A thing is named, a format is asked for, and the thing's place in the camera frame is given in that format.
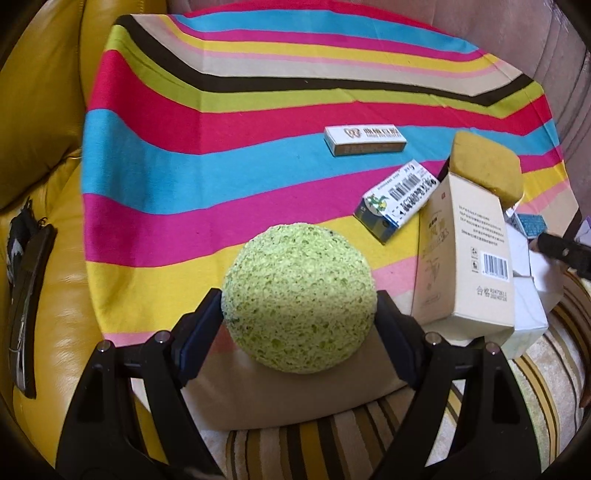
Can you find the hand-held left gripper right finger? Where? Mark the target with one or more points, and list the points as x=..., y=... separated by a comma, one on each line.
x=384, y=319

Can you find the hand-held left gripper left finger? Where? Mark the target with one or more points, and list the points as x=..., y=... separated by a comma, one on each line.
x=189, y=350

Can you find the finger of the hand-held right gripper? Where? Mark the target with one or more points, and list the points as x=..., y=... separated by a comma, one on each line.
x=565, y=251

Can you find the white storage box purple rim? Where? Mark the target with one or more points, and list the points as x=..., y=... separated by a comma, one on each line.
x=526, y=318

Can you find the green round sponge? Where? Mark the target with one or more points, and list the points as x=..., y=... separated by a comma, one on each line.
x=295, y=295

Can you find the beige tall carton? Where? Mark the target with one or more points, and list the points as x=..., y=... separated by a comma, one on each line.
x=471, y=258

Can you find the small blue box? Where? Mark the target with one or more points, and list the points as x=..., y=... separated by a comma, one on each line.
x=531, y=225

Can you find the yellow sponge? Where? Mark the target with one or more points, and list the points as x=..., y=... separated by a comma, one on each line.
x=485, y=166

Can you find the blue and white medicine box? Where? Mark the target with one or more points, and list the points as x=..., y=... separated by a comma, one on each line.
x=401, y=198

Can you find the colourful striped cloth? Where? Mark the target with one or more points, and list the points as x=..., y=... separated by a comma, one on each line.
x=231, y=184

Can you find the black pouch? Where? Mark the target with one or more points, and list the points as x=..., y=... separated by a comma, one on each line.
x=27, y=286

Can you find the white long box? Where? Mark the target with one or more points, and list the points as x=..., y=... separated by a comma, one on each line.
x=364, y=137

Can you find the yellow leather sofa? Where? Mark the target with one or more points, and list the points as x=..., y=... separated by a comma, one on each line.
x=46, y=115

